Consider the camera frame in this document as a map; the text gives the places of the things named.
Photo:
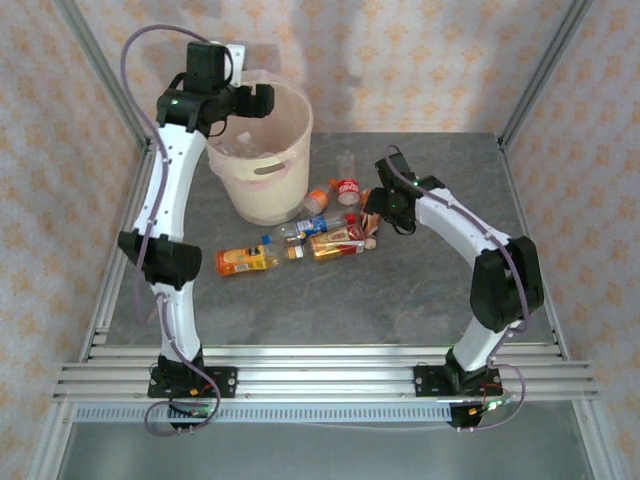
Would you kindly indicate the red label cola bottle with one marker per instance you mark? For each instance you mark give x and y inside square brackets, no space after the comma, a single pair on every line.
[347,187]

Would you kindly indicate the small orange cap bottle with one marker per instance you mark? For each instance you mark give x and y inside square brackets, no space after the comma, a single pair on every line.
[319,196]

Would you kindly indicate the red yellow label tea bottle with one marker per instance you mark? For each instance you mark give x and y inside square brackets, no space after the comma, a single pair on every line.
[337,242]

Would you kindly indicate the blue label cola bottle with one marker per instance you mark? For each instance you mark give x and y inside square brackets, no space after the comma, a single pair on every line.
[310,226]

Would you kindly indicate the orange label juice bottle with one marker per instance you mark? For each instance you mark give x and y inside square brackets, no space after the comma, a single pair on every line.
[240,260]

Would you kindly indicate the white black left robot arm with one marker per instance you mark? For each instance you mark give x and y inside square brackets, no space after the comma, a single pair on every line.
[167,185]

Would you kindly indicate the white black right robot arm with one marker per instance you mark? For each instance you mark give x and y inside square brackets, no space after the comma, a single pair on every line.
[505,285]

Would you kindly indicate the cream plastic bin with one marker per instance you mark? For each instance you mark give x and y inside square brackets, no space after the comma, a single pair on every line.
[270,200]

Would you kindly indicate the small lit circuit board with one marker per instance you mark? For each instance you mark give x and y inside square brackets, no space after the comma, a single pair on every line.
[492,405]
[192,411]

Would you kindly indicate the grey metal lower shelf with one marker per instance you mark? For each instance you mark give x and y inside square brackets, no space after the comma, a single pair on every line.
[320,455]

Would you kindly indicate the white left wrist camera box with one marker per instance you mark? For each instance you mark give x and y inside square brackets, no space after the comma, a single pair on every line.
[236,62]

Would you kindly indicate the aluminium table side rail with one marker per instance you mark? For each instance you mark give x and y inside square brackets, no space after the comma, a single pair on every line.
[518,200]
[102,310]

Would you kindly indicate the aluminium left frame post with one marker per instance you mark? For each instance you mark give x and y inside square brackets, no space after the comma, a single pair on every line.
[80,25]

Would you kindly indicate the aluminium frame post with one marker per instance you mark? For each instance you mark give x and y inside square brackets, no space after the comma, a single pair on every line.
[80,25]
[552,50]

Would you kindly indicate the aluminium rail base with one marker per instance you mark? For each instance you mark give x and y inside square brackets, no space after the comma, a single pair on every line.
[325,372]

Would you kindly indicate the aluminium right frame post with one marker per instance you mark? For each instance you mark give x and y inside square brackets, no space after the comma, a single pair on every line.
[552,50]

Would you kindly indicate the aluminium frame leg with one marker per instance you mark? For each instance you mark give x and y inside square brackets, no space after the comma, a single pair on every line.
[54,450]
[597,450]

